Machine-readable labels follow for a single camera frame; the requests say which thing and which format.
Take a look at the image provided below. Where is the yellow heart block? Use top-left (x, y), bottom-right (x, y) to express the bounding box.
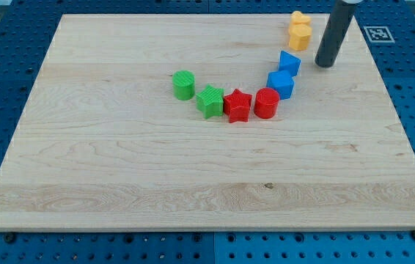
top-left (290, 10), bottom-right (312, 26)

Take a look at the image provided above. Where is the green star block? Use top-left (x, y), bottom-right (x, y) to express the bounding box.
top-left (196, 84), bottom-right (224, 119)

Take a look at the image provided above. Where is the red star block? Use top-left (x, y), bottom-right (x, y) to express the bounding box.
top-left (223, 89), bottom-right (252, 123)

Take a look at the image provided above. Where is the green cylinder block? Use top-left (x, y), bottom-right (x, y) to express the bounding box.
top-left (172, 70), bottom-right (195, 100)

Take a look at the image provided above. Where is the red cylinder block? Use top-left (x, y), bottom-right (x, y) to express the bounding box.
top-left (254, 87), bottom-right (280, 119)

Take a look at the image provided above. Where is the blue cube block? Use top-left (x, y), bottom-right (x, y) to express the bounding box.
top-left (266, 70), bottom-right (295, 100)

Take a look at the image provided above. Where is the light wooden board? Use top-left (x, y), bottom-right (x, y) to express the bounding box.
top-left (0, 14), bottom-right (415, 232)

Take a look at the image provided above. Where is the blue triangle block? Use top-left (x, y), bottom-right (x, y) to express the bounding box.
top-left (278, 51), bottom-right (301, 77)

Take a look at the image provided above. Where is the yellow hexagon block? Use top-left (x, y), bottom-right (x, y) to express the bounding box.
top-left (288, 24), bottom-right (312, 51)

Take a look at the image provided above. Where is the dark grey cylindrical pointer rod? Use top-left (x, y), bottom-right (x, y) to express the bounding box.
top-left (315, 0), bottom-right (361, 67)

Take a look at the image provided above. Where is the white fiducial marker tag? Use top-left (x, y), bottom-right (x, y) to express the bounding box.
top-left (364, 26), bottom-right (394, 43)

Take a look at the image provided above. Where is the black bolt front left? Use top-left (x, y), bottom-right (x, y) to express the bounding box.
top-left (3, 232), bottom-right (16, 243)

